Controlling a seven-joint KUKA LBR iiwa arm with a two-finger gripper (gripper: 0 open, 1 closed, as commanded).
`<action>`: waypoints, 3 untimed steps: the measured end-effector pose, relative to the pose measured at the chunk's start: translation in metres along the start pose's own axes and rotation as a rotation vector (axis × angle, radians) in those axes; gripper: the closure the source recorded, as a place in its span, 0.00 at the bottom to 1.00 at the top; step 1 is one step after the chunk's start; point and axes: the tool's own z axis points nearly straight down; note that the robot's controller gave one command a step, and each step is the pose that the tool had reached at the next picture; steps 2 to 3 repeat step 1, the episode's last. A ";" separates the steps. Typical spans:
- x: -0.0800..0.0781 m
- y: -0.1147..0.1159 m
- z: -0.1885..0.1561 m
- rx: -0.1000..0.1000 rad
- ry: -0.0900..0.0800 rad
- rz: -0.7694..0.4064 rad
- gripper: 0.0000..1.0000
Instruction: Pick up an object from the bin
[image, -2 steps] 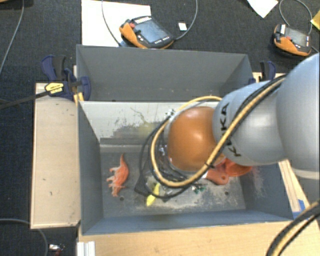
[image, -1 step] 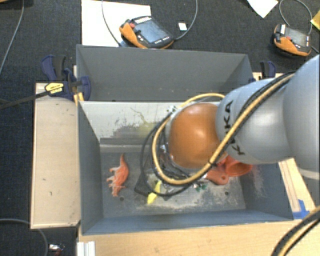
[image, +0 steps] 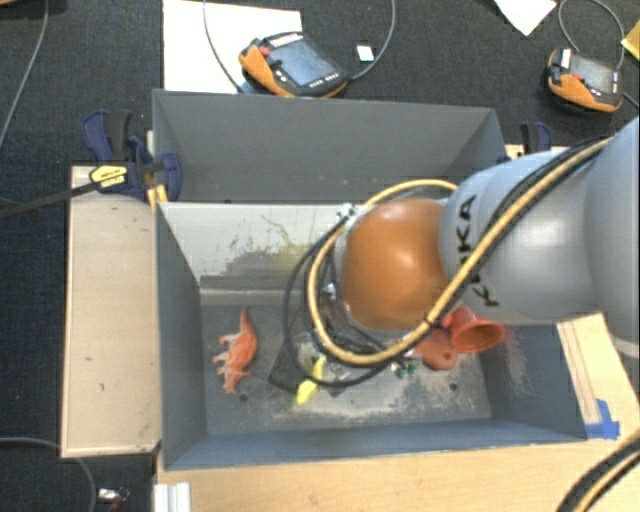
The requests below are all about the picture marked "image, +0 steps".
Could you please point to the yellow curved plastic piece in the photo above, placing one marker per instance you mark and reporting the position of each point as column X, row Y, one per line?
column 306, row 390

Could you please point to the pale wood board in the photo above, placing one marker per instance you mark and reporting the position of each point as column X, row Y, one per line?
column 110, row 320

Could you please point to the orange-red plastic toy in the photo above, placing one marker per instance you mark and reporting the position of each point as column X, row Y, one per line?
column 475, row 337

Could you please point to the orange toy dinosaur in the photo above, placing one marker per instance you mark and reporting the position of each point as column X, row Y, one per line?
column 243, row 350

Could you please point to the grey metal bin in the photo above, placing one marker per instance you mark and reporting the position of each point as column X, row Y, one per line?
column 320, row 150

